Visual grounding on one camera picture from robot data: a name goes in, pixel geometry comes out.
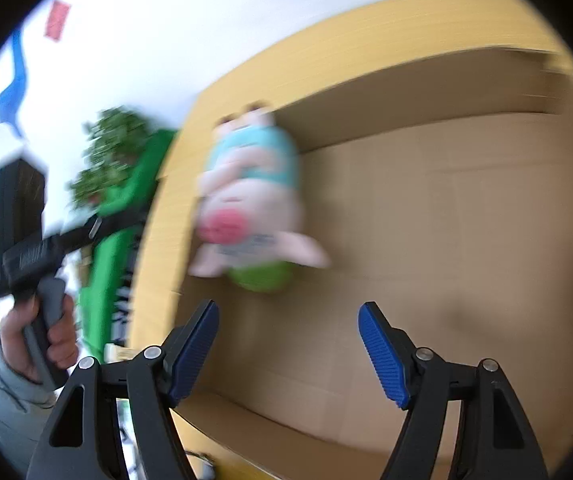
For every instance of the pink pig plush toy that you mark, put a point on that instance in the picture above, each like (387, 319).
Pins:
(246, 210)

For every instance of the small green potted plant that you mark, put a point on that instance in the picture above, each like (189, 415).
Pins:
(99, 185)

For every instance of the large green potted plant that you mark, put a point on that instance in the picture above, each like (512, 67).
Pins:
(116, 135)

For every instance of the blue wall decoration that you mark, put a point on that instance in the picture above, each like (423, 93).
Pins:
(14, 90)

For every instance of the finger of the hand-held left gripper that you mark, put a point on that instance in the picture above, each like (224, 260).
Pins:
(84, 232)

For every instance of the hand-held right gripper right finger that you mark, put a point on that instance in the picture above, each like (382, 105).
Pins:
(384, 355)

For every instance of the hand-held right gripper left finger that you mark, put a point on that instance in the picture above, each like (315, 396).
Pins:
(194, 355)

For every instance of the yellow wooden desktop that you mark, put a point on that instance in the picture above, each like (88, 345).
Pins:
(366, 35)

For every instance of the person's left hand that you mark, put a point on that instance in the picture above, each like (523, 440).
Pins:
(61, 340)

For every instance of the person's left forearm grey sleeve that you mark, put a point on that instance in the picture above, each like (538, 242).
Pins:
(6, 400)

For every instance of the red wall sign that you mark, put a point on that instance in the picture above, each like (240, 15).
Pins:
(57, 20)

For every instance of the green tablecloth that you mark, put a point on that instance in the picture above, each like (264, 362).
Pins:
(101, 280)

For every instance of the brown cardboard box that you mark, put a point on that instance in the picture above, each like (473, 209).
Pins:
(416, 235)

